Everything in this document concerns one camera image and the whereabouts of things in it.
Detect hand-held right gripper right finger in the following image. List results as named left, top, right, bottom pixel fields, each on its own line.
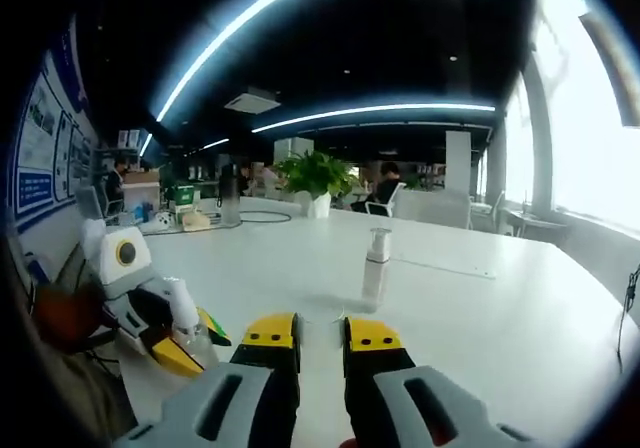
left=342, top=316, right=534, bottom=448

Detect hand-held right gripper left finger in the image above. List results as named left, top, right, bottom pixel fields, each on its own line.
left=112, top=311, right=305, bottom=448

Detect clear pump bottle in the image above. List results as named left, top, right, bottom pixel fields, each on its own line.
left=166, top=275, right=221, bottom=370

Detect slim clear bottle cover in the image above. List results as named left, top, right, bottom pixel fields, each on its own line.
left=298, top=312, right=347, bottom=343

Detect white pump bottle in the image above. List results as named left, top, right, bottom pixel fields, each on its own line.
left=360, top=226, right=393, bottom=302

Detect wide clear bottle cover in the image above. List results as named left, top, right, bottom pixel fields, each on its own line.
left=367, top=226, right=394, bottom=263

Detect grey office chair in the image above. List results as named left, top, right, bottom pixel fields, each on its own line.
left=75, top=185, right=108, bottom=219

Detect beige tissue box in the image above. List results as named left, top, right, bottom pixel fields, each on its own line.
left=180, top=211, right=211, bottom=232

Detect green box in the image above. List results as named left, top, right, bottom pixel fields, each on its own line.
left=169, top=185, right=196, bottom=214

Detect brown cardboard box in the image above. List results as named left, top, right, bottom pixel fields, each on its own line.
left=122, top=169, right=162, bottom=187

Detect person in beige shirt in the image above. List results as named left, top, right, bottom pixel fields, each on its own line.
left=9, top=247, right=136, bottom=448

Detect dark grey tumbler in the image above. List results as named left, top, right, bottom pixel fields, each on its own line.
left=219, top=162, right=242, bottom=225

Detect white office chair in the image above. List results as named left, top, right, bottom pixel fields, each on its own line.
left=364, top=182, right=409, bottom=218
left=407, top=187, right=474, bottom=229

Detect ceiling air conditioner unit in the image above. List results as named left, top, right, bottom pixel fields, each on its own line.
left=224, top=86, right=281, bottom=115

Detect potted green plant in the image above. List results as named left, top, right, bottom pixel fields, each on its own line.
left=274, top=150, right=359, bottom=219

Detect window side counter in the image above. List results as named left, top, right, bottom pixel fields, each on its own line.
left=504, top=207, right=569, bottom=239

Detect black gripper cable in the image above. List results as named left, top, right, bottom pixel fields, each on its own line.
left=74, top=252, right=121, bottom=364

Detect wall shelf with white boxes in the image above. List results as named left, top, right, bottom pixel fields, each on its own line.
left=97, top=127, right=146, bottom=162

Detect white table cable cover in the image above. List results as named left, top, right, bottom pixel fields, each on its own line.
left=389, top=256, right=496, bottom=280

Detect blue white wall poster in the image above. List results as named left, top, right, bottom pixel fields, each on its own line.
left=12, top=15, right=99, bottom=229

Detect black table cable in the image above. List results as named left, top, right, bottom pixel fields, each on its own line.
left=239, top=210, right=293, bottom=223

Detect thin black cable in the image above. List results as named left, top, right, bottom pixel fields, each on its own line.
left=617, top=262, right=640, bottom=374

